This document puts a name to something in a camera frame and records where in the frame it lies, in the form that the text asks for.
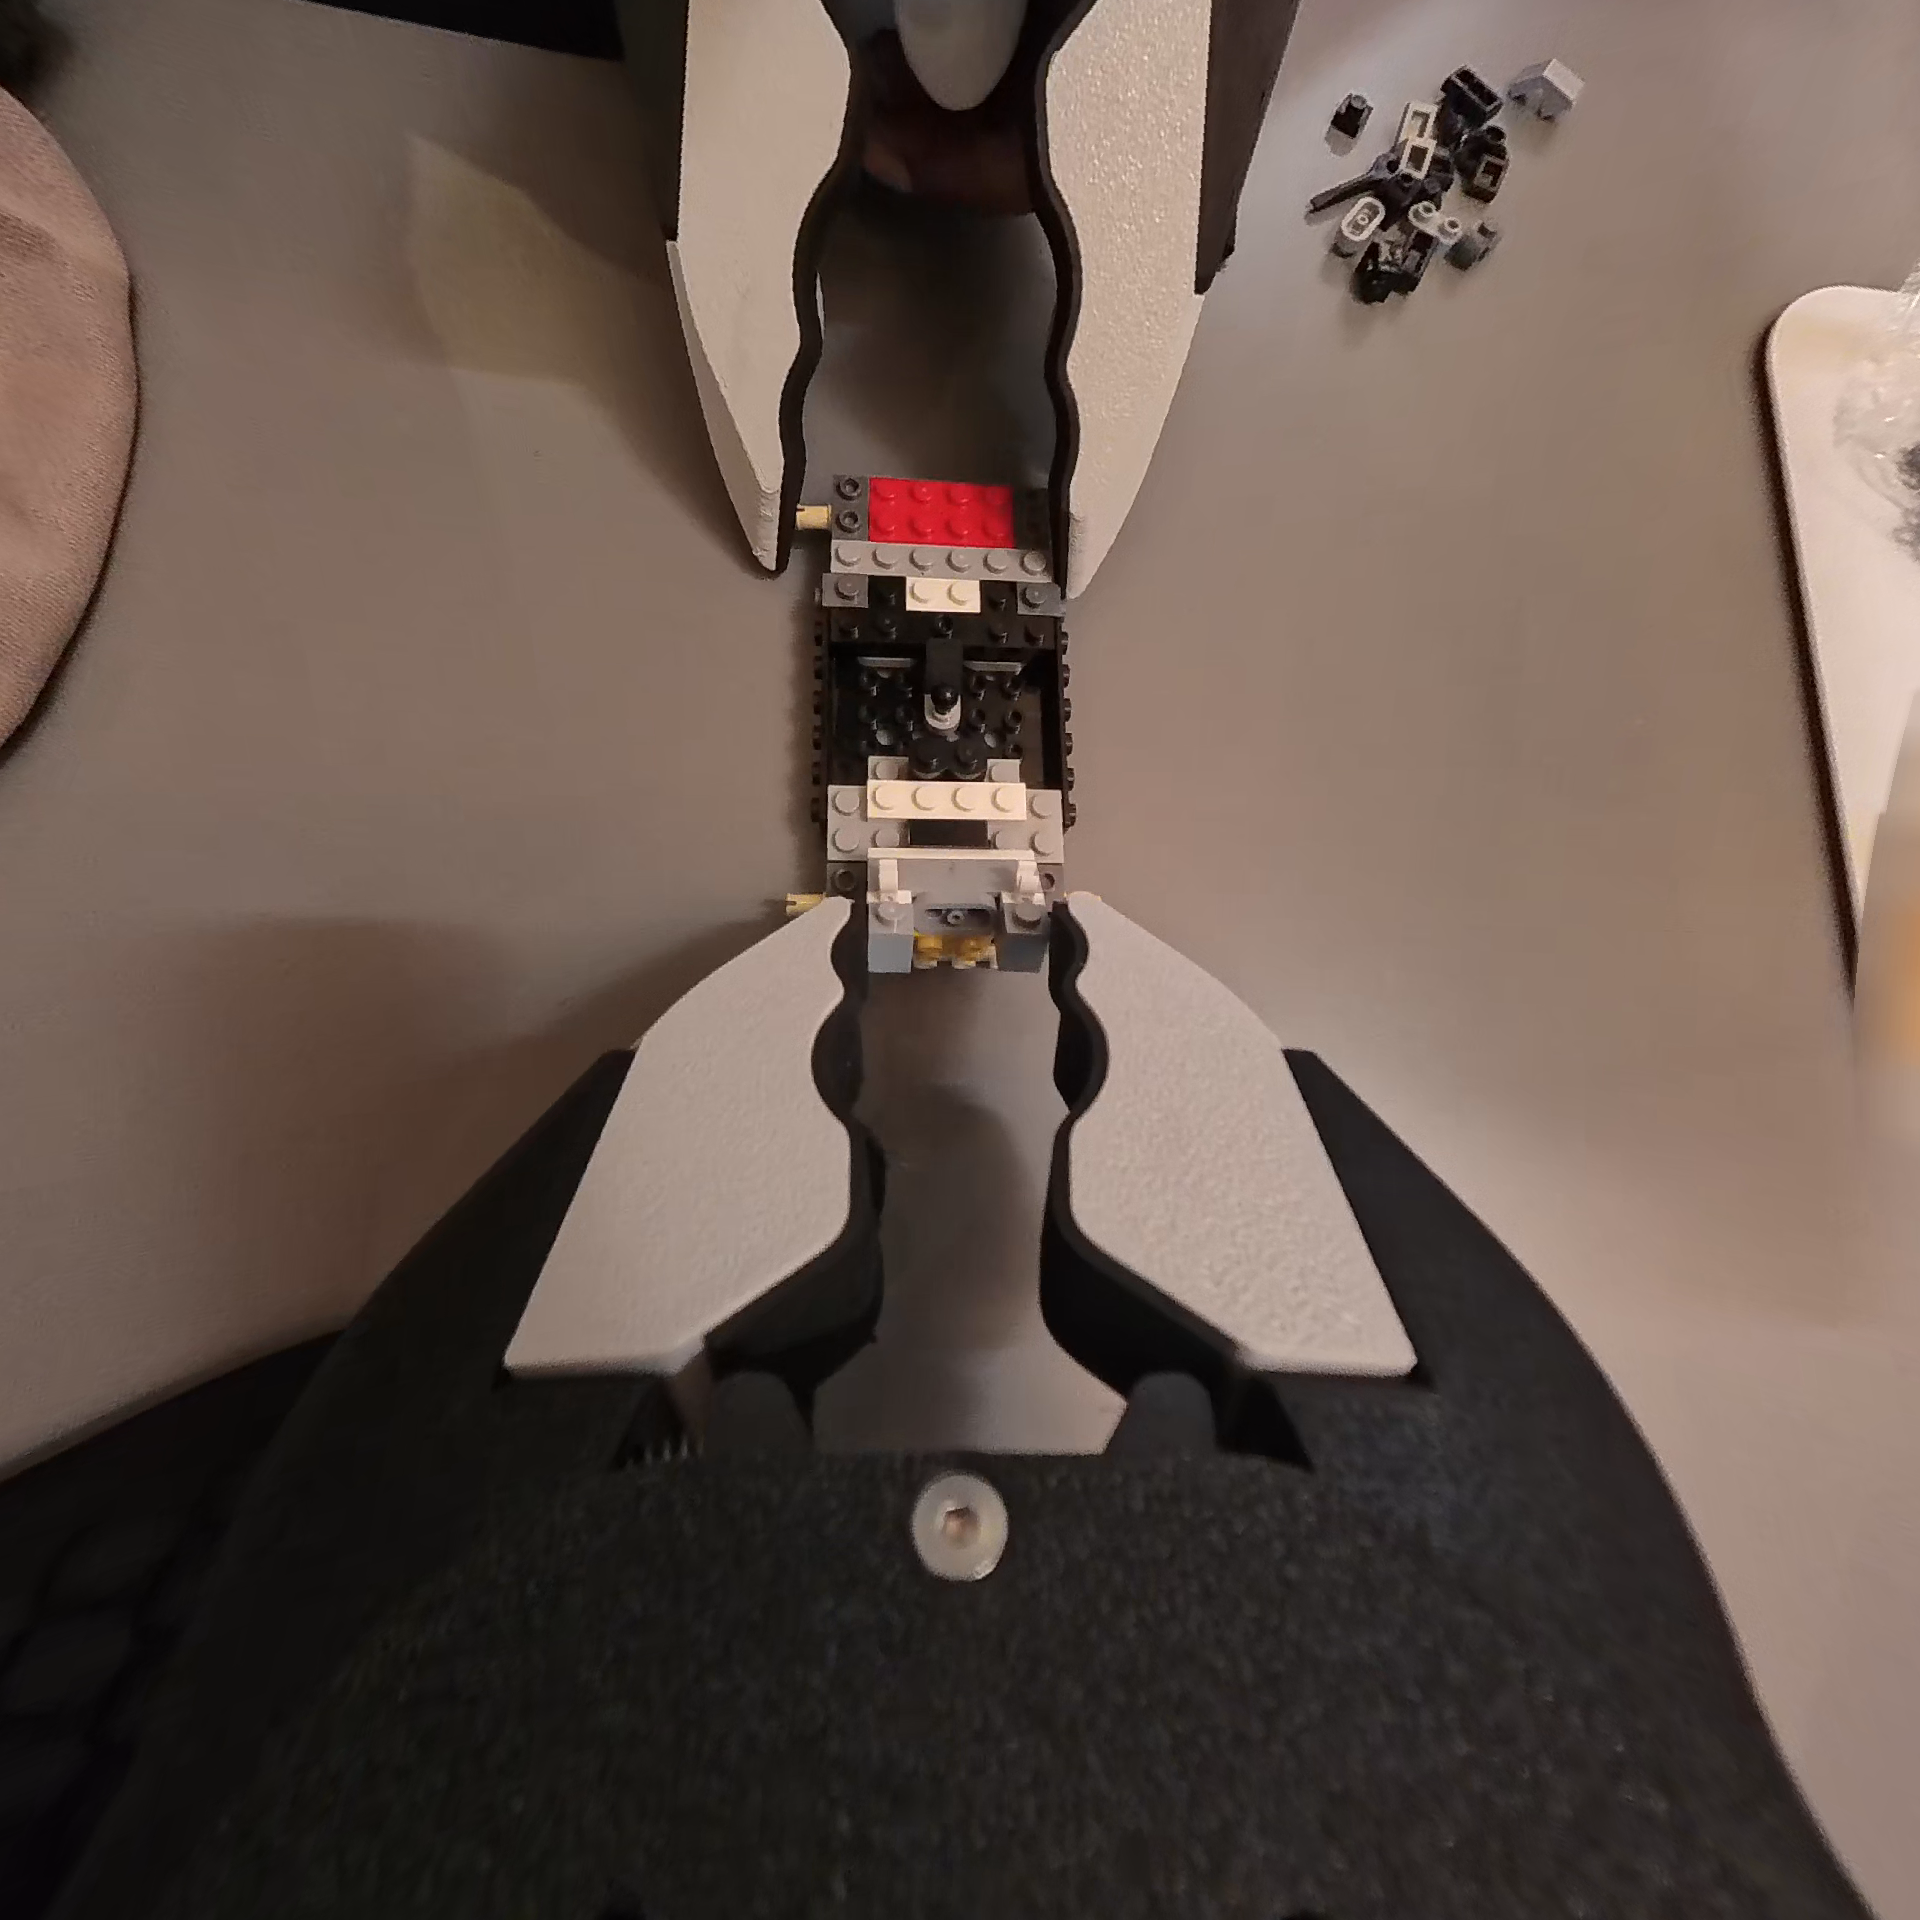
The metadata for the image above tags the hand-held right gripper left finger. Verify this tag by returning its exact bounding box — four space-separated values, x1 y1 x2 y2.
499 900 891 1446

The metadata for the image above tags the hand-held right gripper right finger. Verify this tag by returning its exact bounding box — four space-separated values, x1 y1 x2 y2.
1033 893 1423 1452

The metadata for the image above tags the plastic bag of parts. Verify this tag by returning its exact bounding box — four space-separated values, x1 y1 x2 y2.
1836 253 1920 564

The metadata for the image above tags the toy brick car chassis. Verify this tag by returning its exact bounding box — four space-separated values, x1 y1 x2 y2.
781 468 1108 984

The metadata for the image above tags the grey desk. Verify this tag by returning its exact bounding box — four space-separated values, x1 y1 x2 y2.
0 0 1920 1920

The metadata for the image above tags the pile of small dark bricks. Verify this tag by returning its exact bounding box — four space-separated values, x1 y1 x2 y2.
1311 59 1593 311

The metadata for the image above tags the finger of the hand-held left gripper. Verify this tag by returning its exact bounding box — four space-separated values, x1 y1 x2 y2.
667 0 869 576
1028 0 1268 598

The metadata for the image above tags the pink cloth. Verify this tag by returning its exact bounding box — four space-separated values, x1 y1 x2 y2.
0 83 139 754

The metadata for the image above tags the white stand base board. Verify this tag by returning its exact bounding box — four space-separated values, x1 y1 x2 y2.
1766 279 1920 1083

